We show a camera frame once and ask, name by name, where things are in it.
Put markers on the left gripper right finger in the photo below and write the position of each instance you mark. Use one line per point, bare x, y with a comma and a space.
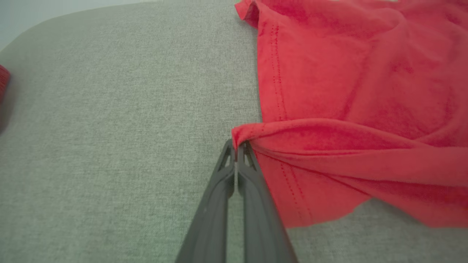
259, 219

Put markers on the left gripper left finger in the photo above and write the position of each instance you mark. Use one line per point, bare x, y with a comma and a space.
214, 212

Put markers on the red basketball jersey with lettering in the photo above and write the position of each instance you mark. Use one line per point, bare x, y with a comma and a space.
347, 73

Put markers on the red shorts with white trim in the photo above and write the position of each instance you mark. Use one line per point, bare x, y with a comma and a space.
3, 84

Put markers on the grey fabric sofa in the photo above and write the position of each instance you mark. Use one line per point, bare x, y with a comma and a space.
109, 146

